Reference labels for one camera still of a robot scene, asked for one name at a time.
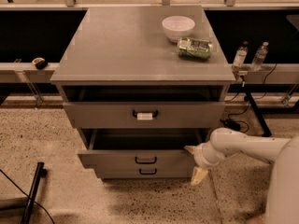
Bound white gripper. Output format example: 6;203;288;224
184;143;220;185

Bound grey top drawer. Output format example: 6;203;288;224
64;86;224;129

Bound grey drawer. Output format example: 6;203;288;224
95;168;192;179
64;86;224;129
78;128;202;172

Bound clear water bottle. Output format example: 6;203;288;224
251;42;269;71
232;41;249;69

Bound grey window ledge rail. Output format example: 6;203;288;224
0;63;299;84

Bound white bowl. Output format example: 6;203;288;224
162;16;195;43

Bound grey bottom drawer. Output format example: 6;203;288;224
95;168;192;179

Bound left clear water bottle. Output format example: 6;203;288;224
232;41;249;69

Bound black stand leg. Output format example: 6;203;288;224
21;162;44;224
243;87;272;137

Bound black stand leg left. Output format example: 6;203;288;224
21;162;44;224

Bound grey drawer cabinet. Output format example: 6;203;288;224
50;5;236;181

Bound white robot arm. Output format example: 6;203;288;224
185;128;299;224

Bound right clear water bottle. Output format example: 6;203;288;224
251;42;269;71

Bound black stand leg right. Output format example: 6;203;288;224
243;87;272;137

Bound black yellow tape measure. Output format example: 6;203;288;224
32;57;48;70

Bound black power adapter with cable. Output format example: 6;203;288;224
220;103;249;133

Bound green snack packet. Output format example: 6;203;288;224
178;37;213;60

